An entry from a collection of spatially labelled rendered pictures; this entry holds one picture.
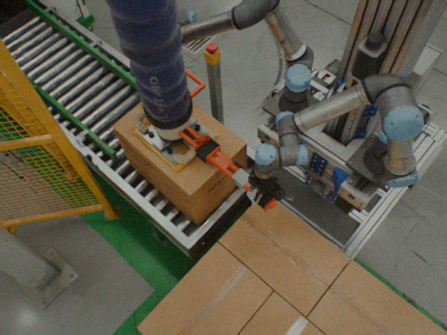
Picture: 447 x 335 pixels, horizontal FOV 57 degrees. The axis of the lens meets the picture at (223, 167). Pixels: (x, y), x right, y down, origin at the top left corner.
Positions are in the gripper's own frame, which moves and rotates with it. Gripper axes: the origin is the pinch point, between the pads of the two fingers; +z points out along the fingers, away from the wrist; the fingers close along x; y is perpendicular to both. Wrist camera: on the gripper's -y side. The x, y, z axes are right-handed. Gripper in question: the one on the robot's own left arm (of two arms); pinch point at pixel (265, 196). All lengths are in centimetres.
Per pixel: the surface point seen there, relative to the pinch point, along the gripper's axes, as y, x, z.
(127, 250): 71, 54, 108
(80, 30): 202, -27, 49
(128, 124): 83, 13, 13
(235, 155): 29.8, -12.4, 15.4
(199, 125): 53, -10, 9
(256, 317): -26, 32, 54
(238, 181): 13.0, 3.3, -1.0
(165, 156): 53, 13, 11
